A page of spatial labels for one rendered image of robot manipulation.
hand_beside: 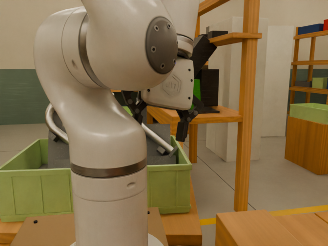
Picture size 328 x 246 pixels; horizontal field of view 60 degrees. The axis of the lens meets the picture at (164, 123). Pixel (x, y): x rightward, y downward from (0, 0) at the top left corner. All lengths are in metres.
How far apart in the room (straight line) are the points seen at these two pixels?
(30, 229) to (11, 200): 0.35
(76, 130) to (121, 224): 0.15
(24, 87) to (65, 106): 6.75
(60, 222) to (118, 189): 0.30
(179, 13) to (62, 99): 0.26
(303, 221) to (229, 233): 0.23
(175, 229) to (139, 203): 0.48
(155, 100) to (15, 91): 6.77
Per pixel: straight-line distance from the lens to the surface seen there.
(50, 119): 1.20
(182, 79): 0.54
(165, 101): 0.53
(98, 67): 0.37
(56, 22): 0.44
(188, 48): 0.55
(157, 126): 1.20
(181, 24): 0.55
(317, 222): 0.87
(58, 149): 1.22
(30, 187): 1.00
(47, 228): 0.68
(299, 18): 8.76
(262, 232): 0.73
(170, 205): 0.99
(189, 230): 0.92
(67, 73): 0.43
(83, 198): 0.44
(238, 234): 0.71
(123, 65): 0.35
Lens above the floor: 1.27
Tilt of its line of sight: 11 degrees down
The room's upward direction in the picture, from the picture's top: straight up
